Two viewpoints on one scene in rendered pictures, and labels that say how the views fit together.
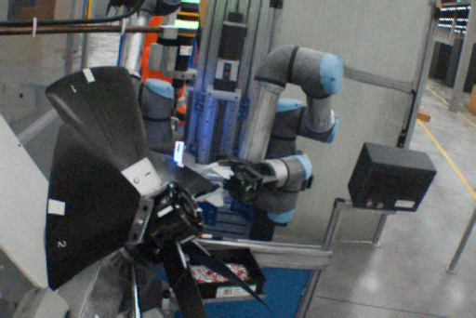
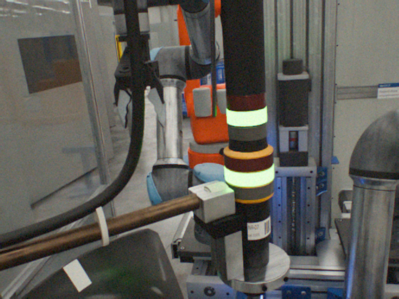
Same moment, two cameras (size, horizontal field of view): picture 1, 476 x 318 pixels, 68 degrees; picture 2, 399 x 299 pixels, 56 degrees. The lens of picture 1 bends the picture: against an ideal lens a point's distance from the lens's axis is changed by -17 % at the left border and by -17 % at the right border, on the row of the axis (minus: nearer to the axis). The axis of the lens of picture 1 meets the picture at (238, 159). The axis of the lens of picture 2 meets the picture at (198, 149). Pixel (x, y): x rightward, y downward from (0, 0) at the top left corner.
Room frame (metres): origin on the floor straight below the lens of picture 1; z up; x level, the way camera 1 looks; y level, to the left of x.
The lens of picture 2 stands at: (0.47, 0.10, 1.68)
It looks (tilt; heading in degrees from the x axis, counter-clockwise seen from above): 18 degrees down; 15
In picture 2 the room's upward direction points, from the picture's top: 5 degrees counter-clockwise
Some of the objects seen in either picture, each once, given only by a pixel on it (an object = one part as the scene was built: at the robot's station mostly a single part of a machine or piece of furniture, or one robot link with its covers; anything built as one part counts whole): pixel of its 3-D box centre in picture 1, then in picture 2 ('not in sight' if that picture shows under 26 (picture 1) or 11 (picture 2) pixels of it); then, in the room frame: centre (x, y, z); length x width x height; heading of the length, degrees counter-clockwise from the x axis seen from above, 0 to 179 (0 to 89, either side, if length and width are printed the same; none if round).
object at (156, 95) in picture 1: (156, 97); (211, 186); (1.53, 0.35, 1.20); 0.13 x 0.12 x 0.14; 98
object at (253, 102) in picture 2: not in sight; (246, 99); (0.79, 0.14, 1.62); 0.03 x 0.03 x 0.01
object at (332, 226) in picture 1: (333, 225); not in sight; (1.20, -0.35, 0.96); 0.03 x 0.03 x 0.20; 6
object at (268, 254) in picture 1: (200, 247); not in sight; (1.15, 0.08, 0.82); 0.90 x 0.04 x 0.08; 96
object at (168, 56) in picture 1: (178, 51); (242, 229); (0.78, 0.15, 1.50); 0.09 x 0.07 x 0.10; 131
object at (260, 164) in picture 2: (187, 17); (248, 156); (0.79, 0.14, 1.57); 0.04 x 0.04 x 0.01
